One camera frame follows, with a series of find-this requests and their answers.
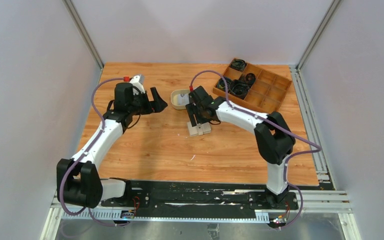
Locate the beige card holder wallet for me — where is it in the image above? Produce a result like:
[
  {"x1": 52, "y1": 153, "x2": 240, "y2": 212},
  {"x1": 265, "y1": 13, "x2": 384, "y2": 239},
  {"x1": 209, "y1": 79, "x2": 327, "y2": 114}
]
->
[{"x1": 187, "y1": 122, "x2": 212, "y2": 137}]

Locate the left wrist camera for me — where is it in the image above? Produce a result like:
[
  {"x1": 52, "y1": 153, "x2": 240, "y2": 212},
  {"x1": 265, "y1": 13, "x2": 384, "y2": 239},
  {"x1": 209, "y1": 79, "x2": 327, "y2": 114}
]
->
[{"x1": 129, "y1": 74, "x2": 146, "y2": 95}]

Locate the white card in tray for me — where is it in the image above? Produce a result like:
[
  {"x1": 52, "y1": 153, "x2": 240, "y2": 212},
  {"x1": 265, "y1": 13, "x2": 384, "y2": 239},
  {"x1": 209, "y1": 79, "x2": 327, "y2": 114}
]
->
[{"x1": 177, "y1": 93, "x2": 190, "y2": 106}]

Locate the large coiled black cable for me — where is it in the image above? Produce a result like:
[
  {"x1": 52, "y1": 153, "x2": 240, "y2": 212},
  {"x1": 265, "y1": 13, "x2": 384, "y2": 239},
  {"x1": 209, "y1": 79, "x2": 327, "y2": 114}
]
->
[{"x1": 230, "y1": 80, "x2": 251, "y2": 100}]

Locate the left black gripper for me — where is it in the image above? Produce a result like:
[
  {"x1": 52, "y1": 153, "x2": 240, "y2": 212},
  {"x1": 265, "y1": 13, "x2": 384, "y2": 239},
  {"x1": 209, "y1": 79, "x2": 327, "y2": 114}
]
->
[{"x1": 128, "y1": 87, "x2": 168, "y2": 116}]

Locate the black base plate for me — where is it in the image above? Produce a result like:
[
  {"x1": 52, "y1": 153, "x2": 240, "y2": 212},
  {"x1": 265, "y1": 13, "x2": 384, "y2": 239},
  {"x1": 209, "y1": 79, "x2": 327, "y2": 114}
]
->
[{"x1": 101, "y1": 180, "x2": 300, "y2": 220}]

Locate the wooden compartment organizer box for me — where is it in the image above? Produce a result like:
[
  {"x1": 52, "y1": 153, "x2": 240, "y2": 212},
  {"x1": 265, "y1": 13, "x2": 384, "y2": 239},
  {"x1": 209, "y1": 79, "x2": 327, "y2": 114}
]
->
[{"x1": 212, "y1": 58, "x2": 292, "y2": 114}]

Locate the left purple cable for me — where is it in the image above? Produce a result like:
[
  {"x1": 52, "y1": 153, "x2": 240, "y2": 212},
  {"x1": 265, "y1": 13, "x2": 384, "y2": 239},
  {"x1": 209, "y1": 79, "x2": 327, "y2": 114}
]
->
[{"x1": 58, "y1": 77, "x2": 130, "y2": 227}]

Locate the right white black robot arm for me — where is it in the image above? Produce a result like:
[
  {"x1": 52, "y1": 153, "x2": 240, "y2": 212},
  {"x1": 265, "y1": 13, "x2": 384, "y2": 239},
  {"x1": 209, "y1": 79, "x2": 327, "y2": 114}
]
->
[{"x1": 186, "y1": 86, "x2": 296, "y2": 209}]

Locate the coiled black cable top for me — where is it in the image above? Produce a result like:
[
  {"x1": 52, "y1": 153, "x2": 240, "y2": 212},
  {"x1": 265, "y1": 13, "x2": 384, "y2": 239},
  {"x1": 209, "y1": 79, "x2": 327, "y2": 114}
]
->
[{"x1": 230, "y1": 58, "x2": 247, "y2": 72}]

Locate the beige oval tray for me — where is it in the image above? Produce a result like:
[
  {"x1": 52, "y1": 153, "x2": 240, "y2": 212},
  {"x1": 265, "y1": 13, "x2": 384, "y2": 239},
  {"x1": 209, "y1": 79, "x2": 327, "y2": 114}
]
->
[{"x1": 170, "y1": 89, "x2": 190, "y2": 110}]

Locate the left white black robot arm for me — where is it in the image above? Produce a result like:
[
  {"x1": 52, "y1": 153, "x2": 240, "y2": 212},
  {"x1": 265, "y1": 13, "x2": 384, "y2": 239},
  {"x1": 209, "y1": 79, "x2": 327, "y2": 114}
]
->
[{"x1": 56, "y1": 81, "x2": 168, "y2": 209}]

